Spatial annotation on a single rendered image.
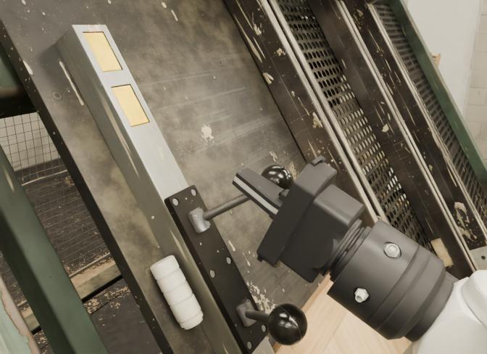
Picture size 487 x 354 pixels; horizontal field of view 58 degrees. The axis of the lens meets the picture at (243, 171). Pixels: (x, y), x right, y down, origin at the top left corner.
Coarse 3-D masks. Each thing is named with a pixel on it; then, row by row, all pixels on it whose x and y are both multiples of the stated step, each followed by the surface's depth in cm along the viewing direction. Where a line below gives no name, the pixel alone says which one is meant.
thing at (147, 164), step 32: (96, 32) 52; (96, 64) 50; (96, 96) 50; (128, 128) 50; (128, 160) 51; (160, 160) 52; (160, 192) 50; (160, 224) 51; (192, 288) 51; (224, 320) 50; (224, 352) 51; (256, 352) 52
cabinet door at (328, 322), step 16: (320, 288) 72; (320, 304) 69; (336, 304) 72; (320, 320) 67; (336, 320) 70; (352, 320) 75; (320, 336) 66; (336, 336) 69; (352, 336) 73; (368, 336) 76; (288, 352) 59; (304, 352) 62; (320, 352) 64; (336, 352) 68; (352, 352) 71; (368, 352) 75; (384, 352) 78; (400, 352) 82
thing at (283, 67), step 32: (224, 0) 86; (256, 0) 83; (256, 32) 84; (288, 32) 86; (288, 64) 83; (288, 96) 85; (320, 96) 86; (320, 128) 83; (352, 160) 86; (352, 192) 83
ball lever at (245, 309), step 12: (240, 312) 50; (252, 312) 49; (276, 312) 41; (288, 312) 41; (300, 312) 41; (276, 324) 40; (288, 324) 40; (300, 324) 40; (276, 336) 40; (288, 336) 40; (300, 336) 40
